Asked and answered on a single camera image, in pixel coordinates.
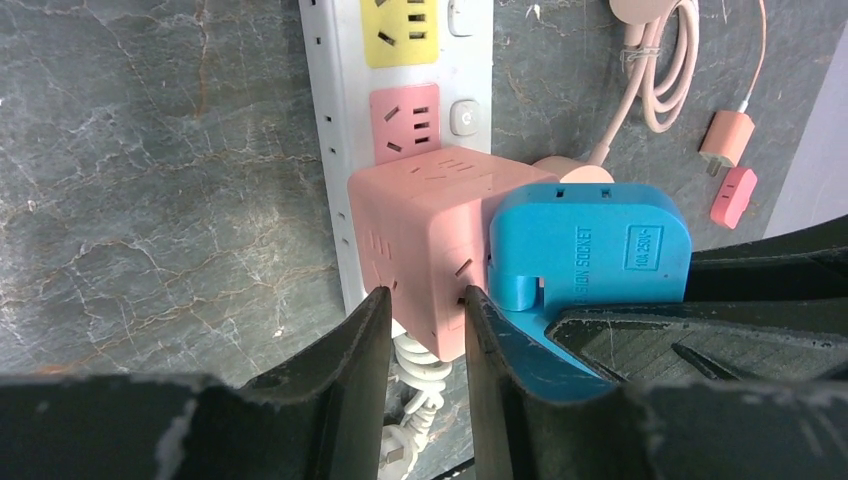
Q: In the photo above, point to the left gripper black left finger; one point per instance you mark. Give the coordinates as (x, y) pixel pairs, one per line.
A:
(318, 415)

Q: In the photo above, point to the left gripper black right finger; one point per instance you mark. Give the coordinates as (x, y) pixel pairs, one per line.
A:
(535, 416)

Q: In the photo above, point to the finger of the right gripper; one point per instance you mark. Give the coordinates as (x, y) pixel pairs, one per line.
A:
(707, 341)
(807, 264)

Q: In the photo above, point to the pink red plug adapter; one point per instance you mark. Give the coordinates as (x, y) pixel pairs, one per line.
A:
(733, 197)

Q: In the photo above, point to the small blue plug adapter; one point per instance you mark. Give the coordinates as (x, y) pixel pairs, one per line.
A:
(554, 246)

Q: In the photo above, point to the white long power strip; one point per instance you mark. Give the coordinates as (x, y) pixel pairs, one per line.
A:
(390, 79)

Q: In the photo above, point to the pink round socket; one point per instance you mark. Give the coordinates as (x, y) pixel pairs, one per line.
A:
(573, 171)

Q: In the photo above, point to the orange square plug with cable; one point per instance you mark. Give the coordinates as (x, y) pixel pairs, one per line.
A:
(731, 130)

